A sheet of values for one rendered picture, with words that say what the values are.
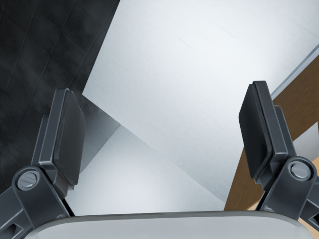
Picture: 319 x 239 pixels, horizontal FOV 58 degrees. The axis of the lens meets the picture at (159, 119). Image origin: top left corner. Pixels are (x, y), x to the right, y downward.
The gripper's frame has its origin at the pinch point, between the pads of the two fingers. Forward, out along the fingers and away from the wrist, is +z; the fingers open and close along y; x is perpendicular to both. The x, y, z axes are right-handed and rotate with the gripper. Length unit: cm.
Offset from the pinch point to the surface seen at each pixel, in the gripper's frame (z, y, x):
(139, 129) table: 28, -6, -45
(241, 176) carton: 6.1, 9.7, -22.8
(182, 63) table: 31.8, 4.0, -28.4
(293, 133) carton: 7.8, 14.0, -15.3
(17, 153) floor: 106, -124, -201
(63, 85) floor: 115, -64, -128
